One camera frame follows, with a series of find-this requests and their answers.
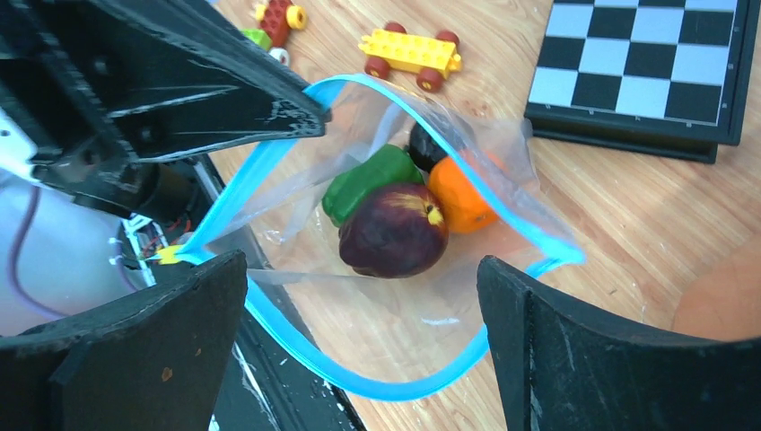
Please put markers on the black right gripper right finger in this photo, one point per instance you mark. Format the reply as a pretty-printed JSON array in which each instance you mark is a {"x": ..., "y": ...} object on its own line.
[{"x": 565, "y": 364}]

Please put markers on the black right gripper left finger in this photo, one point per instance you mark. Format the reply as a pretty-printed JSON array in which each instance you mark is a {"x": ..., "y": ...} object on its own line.
[{"x": 152, "y": 360}]

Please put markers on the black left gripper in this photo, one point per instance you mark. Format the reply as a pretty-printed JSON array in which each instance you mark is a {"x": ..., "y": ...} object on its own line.
[{"x": 147, "y": 81}]

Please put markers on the orange toy fruit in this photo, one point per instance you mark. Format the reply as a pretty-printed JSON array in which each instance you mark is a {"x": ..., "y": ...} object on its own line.
[{"x": 464, "y": 209}]

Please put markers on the orange plastic basket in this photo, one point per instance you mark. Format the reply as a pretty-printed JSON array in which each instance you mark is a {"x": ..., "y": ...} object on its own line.
[{"x": 724, "y": 303}]

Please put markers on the dark purple toy apple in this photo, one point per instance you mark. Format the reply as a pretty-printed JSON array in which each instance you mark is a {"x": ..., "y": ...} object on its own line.
[{"x": 398, "y": 231}]

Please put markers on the green toy pepper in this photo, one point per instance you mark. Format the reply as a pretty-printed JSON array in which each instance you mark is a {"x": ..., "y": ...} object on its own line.
[{"x": 389, "y": 165}]

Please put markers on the clear zip top bag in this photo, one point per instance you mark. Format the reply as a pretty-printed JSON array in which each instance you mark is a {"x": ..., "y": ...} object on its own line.
[{"x": 387, "y": 339}]

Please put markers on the small dark toy plum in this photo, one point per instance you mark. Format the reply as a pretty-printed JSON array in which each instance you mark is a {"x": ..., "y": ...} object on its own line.
[{"x": 423, "y": 150}]

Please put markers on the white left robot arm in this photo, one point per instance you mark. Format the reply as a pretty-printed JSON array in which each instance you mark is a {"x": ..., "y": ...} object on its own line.
[{"x": 59, "y": 258}]

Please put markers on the red green toy brick car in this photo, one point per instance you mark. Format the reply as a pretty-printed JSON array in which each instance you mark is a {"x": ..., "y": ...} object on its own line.
[{"x": 276, "y": 19}]

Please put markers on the yellow toy brick car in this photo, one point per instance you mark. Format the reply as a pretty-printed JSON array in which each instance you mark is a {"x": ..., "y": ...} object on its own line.
[{"x": 431, "y": 59}]

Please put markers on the black white chessboard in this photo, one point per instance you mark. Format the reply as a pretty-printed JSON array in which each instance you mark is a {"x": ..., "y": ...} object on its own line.
[{"x": 667, "y": 78}]

